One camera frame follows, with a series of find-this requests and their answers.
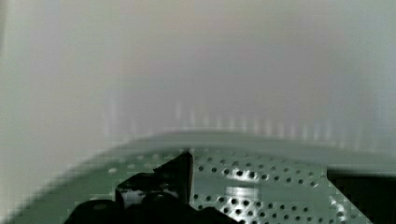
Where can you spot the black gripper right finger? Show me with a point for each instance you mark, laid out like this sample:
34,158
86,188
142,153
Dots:
373,194

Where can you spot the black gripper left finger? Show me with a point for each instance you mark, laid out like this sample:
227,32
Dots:
159,197

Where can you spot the green perforated strainer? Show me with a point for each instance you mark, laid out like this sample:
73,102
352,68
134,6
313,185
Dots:
251,179

